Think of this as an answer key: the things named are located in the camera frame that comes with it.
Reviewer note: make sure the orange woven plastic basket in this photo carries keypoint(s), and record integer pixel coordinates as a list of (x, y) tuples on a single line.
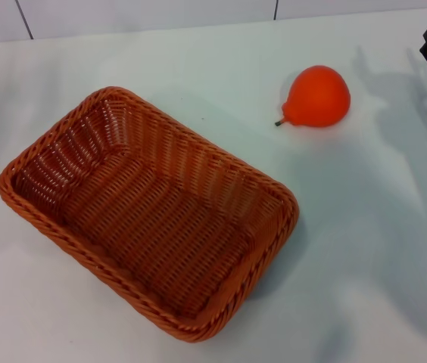
[(149, 211)]

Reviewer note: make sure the orange toy pear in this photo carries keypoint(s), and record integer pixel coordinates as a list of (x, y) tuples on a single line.
[(317, 96)]

